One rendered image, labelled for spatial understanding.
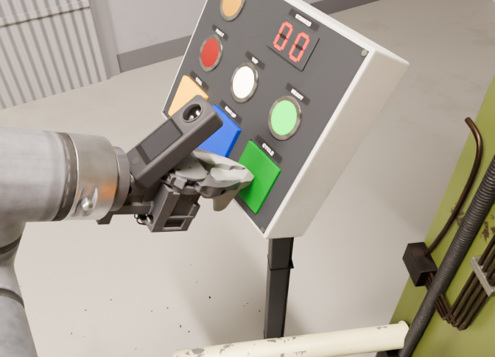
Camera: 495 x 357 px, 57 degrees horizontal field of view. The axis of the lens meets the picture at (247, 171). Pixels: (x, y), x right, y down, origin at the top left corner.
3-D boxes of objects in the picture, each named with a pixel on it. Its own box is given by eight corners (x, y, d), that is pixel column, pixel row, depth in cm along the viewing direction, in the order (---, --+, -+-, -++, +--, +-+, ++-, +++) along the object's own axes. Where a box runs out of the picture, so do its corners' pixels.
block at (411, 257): (414, 287, 77) (421, 272, 74) (401, 257, 81) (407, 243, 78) (432, 285, 77) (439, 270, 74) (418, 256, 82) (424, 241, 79)
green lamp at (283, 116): (274, 143, 59) (275, 115, 56) (269, 121, 63) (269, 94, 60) (298, 140, 60) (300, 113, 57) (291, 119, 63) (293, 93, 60)
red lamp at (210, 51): (202, 73, 72) (199, 48, 69) (200, 58, 75) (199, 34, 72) (222, 72, 72) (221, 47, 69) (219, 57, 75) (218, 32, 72)
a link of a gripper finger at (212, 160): (226, 189, 67) (173, 188, 61) (244, 156, 65) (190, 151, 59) (237, 202, 65) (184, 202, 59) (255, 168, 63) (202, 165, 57)
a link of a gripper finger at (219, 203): (237, 202, 65) (184, 202, 59) (255, 168, 63) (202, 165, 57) (249, 216, 63) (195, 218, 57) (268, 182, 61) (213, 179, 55)
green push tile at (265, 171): (254, 214, 63) (279, 170, 60) (227, 182, 67) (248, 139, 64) (264, 214, 64) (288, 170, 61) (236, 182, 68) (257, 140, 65)
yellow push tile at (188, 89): (186, 136, 75) (204, 95, 72) (167, 113, 79) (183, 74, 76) (195, 137, 76) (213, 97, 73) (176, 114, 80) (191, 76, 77)
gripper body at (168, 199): (167, 195, 62) (79, 193, 54) (191, 141, 59) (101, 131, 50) (193, 232, 57) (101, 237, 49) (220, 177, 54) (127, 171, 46)
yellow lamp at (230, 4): (224, 22, 68) (222, -7, 65) (221, 9, 72) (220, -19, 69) (244, 21, 69) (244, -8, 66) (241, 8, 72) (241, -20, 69)
